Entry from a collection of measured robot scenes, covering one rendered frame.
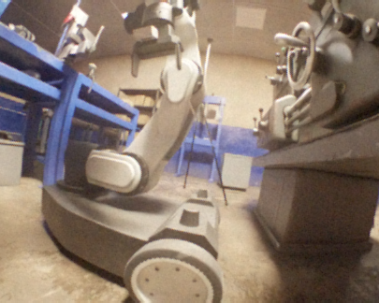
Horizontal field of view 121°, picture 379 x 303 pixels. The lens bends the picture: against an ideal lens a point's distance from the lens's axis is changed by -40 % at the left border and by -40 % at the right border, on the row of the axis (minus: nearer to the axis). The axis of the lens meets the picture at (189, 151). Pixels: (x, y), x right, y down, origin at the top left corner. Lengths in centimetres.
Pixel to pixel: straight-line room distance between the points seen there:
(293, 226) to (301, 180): 22
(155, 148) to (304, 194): 67
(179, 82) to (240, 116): 395
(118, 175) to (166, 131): 19
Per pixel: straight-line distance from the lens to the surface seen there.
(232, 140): 430
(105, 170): 58
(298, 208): 88
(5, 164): 130
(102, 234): 46
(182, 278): 36
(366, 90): 39
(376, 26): 33
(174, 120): 53
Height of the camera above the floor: 35
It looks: 3 degrees up
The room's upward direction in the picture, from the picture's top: 9 degrees clockwise
